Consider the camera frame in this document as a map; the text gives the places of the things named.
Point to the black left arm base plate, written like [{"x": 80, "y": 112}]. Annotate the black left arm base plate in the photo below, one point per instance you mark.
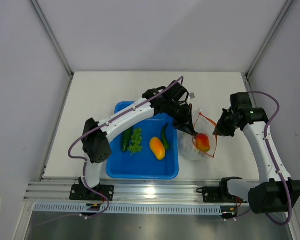
[{"x": 79, "y": 192}]

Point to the white green cabbage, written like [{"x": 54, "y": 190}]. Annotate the white green cabbage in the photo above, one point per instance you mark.
[{"x": 196, "y": 150}]

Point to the green chili pepper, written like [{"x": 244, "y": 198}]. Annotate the green chili pepper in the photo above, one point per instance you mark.
[{"x": 164, "y": 138}]

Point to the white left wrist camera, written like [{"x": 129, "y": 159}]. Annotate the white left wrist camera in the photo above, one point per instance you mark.
[{"x": 191, "y": 95}]

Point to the yellow orange mango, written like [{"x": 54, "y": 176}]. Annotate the yellow orange mango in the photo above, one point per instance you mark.
[{"x": 157, "y": 148}]

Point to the blue plastic tray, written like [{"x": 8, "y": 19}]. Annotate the blue plastic tray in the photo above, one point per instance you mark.
[{"x": 144, "y": 164}]

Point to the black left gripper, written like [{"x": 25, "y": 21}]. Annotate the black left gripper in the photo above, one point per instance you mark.
[{"x": 185, "y": 123}]

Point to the green grape bunch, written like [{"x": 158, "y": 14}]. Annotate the green grape bunch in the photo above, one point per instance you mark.
[{"x": 135, "y": 145}]

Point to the clear zip top bag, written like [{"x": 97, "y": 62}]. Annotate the clear zip top bag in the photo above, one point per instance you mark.
[{"x": 202, "y": 124}]

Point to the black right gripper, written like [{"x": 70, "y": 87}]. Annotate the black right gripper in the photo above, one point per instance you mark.
[{"x": 220, "y": 129}]

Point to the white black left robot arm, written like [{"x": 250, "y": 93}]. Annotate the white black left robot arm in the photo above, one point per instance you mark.
[{"x": 98, "y": 135}]

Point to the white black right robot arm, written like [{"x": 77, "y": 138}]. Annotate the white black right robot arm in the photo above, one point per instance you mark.
[{"x": 277, "y": 191}]

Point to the aluminium mounting rail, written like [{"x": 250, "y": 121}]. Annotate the aluminium mounting rail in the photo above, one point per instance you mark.
[{"x": 170, "y": 192}]

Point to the dark green cucumber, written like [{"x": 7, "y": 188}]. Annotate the dark green cucumber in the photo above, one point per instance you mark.
[{"x": 126, "y": 138}]

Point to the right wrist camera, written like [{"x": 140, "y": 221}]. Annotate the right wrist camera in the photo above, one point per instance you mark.
[{"x": 240, "y": 101}]

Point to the red orange mango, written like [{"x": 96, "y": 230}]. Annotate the red orange mango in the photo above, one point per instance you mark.
[{"x": 202, "y": 142}]

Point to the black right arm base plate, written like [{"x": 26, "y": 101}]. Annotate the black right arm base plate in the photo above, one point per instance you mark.
[{"x": 213, "y": 194}]

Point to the white slotted cable duct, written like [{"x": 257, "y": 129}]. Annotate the white slotted cable duct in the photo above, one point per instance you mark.
[{"x": 120, "y": 208}]

